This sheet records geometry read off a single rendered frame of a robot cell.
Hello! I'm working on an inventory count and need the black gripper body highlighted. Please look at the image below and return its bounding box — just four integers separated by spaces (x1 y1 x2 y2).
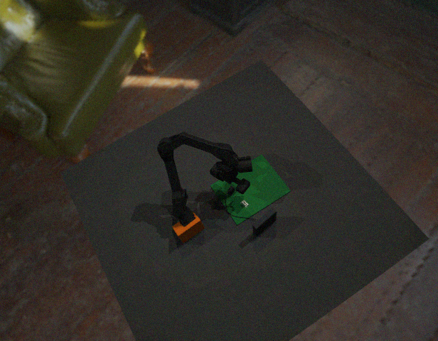
210 164 250 194

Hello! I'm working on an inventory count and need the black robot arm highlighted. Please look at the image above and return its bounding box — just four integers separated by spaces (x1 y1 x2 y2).
157 132 252 227

